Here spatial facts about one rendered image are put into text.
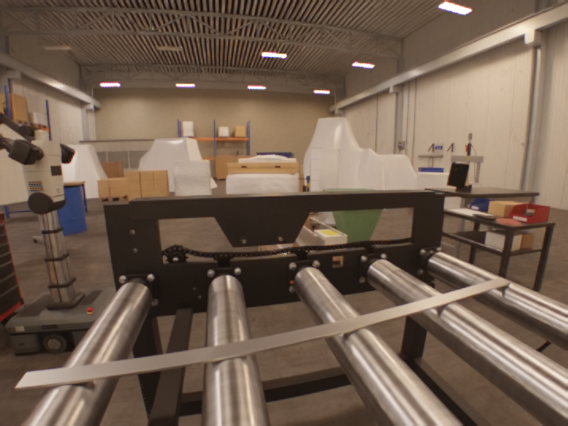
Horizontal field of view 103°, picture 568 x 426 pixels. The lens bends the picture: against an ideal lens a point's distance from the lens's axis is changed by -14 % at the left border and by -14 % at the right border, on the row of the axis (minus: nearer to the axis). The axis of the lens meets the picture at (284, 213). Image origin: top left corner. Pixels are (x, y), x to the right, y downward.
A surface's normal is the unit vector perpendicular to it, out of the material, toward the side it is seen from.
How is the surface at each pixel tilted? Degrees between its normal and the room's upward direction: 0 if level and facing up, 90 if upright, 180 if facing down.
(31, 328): 90
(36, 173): 90
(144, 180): 90
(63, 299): 90
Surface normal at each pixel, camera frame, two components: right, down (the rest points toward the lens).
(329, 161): -0.27, 0.18
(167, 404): 0.00, -0.98
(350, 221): 0.09, 0.37
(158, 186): 0.33, 0.18
